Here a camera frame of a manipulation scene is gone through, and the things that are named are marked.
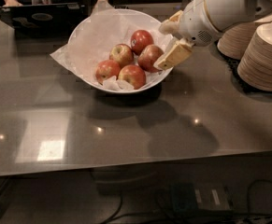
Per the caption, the white ceramic bowl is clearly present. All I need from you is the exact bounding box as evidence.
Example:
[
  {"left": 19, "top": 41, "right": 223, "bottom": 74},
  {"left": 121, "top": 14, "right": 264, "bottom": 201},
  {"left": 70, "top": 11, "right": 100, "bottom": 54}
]
[{"left": 67, "top": 8, "right": 178, "bottom": 95}]

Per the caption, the front stack of paper plates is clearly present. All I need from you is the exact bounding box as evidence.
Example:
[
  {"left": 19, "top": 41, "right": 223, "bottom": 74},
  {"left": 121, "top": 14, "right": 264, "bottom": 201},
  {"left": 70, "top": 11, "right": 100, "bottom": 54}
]
[{"left": 237, "top": 22, "right": 272, "bottom": 91}]

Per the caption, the yellow-red apple middle left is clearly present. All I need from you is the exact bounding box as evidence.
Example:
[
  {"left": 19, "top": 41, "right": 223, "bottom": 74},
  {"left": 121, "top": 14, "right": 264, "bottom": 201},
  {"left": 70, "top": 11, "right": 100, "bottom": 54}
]
[{"left": 109, "top": 44, "right": 134, "bottom": 68}]

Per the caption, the red apple front left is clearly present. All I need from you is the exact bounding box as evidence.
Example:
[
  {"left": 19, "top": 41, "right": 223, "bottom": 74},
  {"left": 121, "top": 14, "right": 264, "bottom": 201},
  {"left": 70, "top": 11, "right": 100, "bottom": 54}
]
[{"left": 95, "top": 60, "right": 121, "bottom": 84}]

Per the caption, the white paper bowl liner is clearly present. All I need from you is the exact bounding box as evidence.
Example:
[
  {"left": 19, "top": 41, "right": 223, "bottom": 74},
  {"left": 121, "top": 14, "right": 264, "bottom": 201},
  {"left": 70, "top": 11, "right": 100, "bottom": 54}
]
[{"left": 50, "top": 1, "right": 173, "bottom": 94}]

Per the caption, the black mat under plates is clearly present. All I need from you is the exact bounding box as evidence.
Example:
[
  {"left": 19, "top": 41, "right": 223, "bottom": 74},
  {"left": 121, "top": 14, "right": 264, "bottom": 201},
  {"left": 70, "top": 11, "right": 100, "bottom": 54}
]
[{"left": 219, "top": 51, "right": 272, "bottom": 103}]

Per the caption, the black laptop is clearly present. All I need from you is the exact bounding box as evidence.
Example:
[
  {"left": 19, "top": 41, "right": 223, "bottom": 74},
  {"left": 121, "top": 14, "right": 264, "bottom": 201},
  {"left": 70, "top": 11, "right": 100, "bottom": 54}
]
[{"left": 0, "top": 2, "right": 88, "bottom": 33}]

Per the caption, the stack of paper plates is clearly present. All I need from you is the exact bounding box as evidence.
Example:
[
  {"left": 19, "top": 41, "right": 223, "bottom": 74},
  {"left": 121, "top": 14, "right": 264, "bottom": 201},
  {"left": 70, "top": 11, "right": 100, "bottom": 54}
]
[
  {"left": 237, "top": 22, "right": 272, "bottom": 91},
  {"left": 217, "top": 15, "right": 272, "bottom": 60}
]

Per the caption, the black cable under table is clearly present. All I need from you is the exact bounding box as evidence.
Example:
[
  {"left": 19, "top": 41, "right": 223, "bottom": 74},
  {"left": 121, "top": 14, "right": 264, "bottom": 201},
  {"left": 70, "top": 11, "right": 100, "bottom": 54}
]
[{"left": 99, "top": 179, "right": 272, "bottom": 224}]

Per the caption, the red apple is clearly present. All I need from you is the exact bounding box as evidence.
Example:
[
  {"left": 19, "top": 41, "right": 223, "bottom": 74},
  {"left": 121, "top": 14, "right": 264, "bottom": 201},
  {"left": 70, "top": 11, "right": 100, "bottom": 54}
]
[
  {"left": 118, "top": 64, "right": 146, "bottom": 90},
  {"left": 130, "top": 30, "right": 154, "bottom": 55},
  {"left": 95, "top": 60, "right": 121, "bottom": 84},
  {"left": 137, "top": 44, "right": 164, "bottom": 73}
]

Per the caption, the red apple right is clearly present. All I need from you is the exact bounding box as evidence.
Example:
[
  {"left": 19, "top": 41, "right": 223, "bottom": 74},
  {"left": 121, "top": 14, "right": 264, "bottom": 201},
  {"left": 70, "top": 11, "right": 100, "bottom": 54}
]
[{"left": 137, "top": 44, "right": 164, "bottom": 73}]

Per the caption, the red apple front centre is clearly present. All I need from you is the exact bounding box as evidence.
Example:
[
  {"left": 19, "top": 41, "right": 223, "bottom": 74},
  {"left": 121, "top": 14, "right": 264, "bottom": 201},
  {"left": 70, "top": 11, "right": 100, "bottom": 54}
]
[{"left": 118, "top": 64, "right": 146, "bottom": 90}]

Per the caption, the red apple top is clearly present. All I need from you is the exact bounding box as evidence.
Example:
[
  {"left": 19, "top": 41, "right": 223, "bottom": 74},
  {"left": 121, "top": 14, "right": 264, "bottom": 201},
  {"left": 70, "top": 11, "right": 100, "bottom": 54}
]
[{"left": 130, "top": 30, "right": 154, "bottom": 55}]

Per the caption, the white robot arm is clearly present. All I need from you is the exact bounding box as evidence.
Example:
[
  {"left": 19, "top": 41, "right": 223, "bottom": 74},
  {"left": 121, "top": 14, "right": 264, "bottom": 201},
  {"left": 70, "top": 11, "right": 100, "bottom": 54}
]
[{"left": 154, "top": 0, "right": 272, "bottom": 70}]

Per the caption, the dark box under table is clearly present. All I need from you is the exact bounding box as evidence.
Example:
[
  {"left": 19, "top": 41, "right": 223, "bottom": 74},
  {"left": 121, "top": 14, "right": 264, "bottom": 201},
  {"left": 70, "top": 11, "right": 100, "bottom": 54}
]
[{"left": 170, "top": 182, "right": 234, "bottom": 213}]

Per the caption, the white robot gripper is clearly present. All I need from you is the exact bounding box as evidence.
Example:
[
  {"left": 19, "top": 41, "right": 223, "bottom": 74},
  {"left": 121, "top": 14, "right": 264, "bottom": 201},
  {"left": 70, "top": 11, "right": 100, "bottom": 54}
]
[{"left": 153, "top": 0, "right": 222, "bottom": 70}]

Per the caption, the back stack of paper plates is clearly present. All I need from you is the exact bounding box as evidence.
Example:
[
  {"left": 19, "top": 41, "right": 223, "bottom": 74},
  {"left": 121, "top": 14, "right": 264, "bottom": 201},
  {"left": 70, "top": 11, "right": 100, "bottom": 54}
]
[{"left": 217, "top": 15, "right": 272, "bottom": 60}]

